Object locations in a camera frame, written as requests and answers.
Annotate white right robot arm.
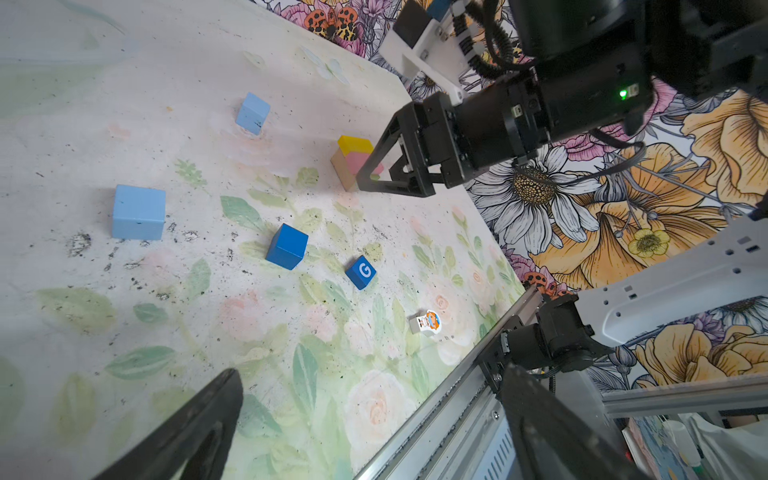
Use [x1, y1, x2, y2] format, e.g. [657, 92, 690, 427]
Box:
[358, 1, 767, 353]

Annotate aluminium front rail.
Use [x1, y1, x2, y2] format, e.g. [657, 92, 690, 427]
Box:
[356, 288, 542, 479]

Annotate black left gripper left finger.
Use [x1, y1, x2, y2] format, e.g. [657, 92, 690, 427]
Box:
[97, 368, 244, 479]

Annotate light blue cube near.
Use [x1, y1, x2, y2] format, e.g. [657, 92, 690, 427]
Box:
[111, 185, 166, 241]

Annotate blue letter G block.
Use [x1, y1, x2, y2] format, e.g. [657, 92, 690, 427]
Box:
[345, 255, 376, 290]

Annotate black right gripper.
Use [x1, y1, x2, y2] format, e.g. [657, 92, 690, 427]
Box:
[356, 43, 651, 198]

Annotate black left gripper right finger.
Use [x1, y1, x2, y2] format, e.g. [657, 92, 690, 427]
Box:
[499, 365, 648, 480]

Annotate light blue cube far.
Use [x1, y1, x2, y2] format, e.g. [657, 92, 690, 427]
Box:
[236, 93, 271, 135]

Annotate grey vented cable duct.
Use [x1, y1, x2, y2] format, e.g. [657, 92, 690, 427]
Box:
[461, 418, 516, 480]

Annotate dark blue cube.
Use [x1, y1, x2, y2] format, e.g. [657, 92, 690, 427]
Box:
[266, 224, 309, 270]

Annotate pink rectangular block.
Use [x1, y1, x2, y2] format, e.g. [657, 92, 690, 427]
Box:
[343, 151, 370, 177]

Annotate light blue cube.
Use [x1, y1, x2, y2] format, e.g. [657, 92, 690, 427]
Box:
[236, 93, 271, 135]
[111, 185, 166, 241]

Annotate yellow rectangular block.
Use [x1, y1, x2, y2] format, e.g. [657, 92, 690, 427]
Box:
[337, 135, 374, 156]

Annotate natural wood block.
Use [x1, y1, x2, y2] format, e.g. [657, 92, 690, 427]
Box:
[331, 148, 362, 192]

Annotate black corrugated right cable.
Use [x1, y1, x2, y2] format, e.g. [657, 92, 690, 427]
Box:
[449, 0, 529, 80]

